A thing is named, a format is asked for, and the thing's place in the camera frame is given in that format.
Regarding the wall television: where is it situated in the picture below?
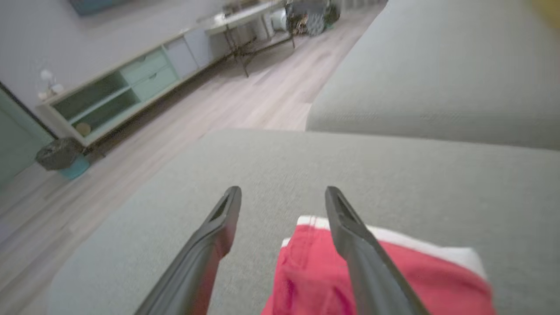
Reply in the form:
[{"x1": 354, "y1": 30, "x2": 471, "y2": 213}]
[{"x1": 69, "y1": 0, "x2": 132, "y2": 17}]

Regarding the small white ornament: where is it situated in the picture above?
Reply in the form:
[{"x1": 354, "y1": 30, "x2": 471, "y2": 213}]
[{"x1": 38, "y1": 69, "x2": 65, "y2": 100}]

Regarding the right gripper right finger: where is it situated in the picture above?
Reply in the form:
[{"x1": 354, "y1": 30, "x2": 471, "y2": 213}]
[{"x1": 325, "y1": 186, "x2": 431, "y2": 315}]

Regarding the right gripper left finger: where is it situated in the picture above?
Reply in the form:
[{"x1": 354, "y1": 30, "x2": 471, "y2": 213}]
[{"x1": 136, "y1": 186, "x2": 242, "y2": 315}]

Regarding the teal door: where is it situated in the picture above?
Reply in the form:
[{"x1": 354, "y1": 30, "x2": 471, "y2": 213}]
[{"x1": 0, "y1": 81, "x2": 55, "y2": 189}]

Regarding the white round stool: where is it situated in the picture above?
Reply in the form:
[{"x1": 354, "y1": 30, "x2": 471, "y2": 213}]
[{"x1": 270, "y1": 9, "x2": 288, "y2": 32}]

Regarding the teal bin with black bag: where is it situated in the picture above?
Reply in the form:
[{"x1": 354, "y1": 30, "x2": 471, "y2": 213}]
[{"x1": 35, "y1": 137, "x2": 91, "y2": 181}]

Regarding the grey wheeled toy vehicle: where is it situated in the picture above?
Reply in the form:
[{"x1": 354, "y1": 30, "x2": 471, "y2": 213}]
[{"x1": 287, "y1": 0, "x2": 341, "y2": 36}]

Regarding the red jersey with black lettering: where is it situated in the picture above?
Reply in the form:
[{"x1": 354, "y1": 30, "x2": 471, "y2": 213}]
[{"x1": 262, "y1": 215, "x2": 497, "y2": 315}]

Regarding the long grey teal cabinet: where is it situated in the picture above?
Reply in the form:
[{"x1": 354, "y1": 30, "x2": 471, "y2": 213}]
[{"x1": 37, "y1": 26, "x2": 232, "y2": 147}]

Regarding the round white coffee table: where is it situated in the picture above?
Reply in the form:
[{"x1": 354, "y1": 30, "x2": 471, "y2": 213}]
[{"x1": 196, "y1": 0, "x2": 302, "y2": 78}]

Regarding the large grey sofa seat cushion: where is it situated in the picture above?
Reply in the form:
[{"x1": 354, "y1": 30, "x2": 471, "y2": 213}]
[{"x1": 48, "y1": 129, "x2": 560, "y2": 315}]

